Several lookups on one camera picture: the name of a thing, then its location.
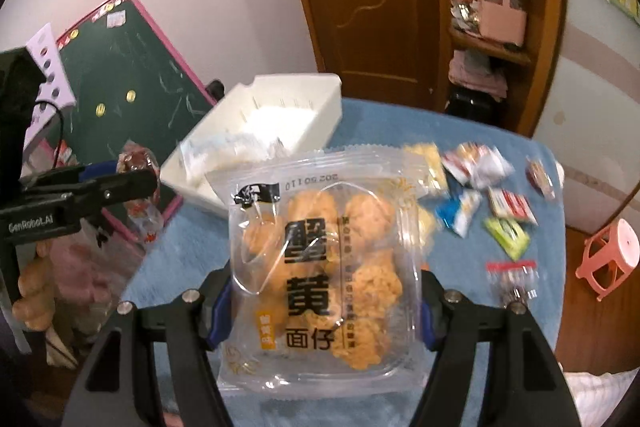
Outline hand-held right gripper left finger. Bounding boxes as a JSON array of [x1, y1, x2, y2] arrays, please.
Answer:
[[60, 257, 237, 427]]

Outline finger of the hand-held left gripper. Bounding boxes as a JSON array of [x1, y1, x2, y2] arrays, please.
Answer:
[[59, 169, 160, 228], [20, 161, 121, 192]]

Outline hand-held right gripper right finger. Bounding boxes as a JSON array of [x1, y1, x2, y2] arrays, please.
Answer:
[[415, 269, 586, 427]]

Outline red clear snack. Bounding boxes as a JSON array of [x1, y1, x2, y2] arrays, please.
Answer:
[[116, 146, 164, 244]]

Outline clear orange noodle snack packet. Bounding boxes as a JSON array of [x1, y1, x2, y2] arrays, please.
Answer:
[[205, 144, 441, 400]]

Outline clear pale rice cracker packet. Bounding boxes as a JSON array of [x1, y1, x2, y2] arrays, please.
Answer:
[[402, 143, 448, 198]]

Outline dark red snack packet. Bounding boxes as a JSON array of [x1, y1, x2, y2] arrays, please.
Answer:
[[525, 157, 558, 200]]

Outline white chair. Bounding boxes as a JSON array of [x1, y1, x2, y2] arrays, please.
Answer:
[[160, 73, 344, 212]]

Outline blue embossed tablecloth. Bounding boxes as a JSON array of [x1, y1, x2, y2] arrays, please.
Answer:
[[120, 97, 568, 427]]

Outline pink soft cloth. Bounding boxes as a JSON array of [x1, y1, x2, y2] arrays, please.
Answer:
[[50, 227, 146, 310]]

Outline clear packet with red strip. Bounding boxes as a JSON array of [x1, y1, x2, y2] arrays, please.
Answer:
[[486, 259, 540, 308]]

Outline pale yellow snack packet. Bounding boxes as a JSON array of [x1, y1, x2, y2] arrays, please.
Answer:
[[417, 204, 439, 249]]

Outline green snack packet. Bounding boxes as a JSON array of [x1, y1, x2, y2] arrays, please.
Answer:
[[482, 217, 531, 263]]

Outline blue white snack packet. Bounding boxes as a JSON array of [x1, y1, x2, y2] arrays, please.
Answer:
[[435, 189, 483, 238]]

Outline white perforated panel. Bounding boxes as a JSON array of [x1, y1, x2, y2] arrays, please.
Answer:
[[24, 23, 77, 142]]

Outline small red white snack packet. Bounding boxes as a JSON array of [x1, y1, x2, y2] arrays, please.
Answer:
[[487, 187, 538, 226]]

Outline large red white snack packet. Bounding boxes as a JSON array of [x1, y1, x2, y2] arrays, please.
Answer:
[[442, 144, 516, 188]]

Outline white quilt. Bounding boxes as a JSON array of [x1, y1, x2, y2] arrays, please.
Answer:
[[565, 369, 640, 427]]

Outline pink plastic stool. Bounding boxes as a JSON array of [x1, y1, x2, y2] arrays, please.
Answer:
[[575, 218, 640, 303]]

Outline black glossy bag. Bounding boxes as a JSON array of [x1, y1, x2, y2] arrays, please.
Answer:
[[445, 84, 501, 128]]

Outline folded pink clothes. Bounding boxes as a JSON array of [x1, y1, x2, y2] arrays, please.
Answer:
[[448, 49, 508, 102]]

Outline brown wooden door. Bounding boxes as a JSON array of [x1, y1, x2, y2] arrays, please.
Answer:
[[275, 0, 451, 100]]

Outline shiny crumpled wrappers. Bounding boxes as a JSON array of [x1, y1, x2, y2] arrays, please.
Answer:
[[450, 0, 483, 38]]

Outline pink bag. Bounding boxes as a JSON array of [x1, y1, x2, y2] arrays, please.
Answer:
[[477, 0, 528, 48]]

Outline wooden shelf cabinet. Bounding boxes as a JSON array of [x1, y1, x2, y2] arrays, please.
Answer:
[[430, 0, 567, 138]]

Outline black cable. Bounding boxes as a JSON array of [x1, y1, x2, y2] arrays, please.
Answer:
[[25, 99, 67, 172]]

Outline green chalkboard with pink frame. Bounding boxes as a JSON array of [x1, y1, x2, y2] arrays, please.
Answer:
[[20, 0, 222, 244]]

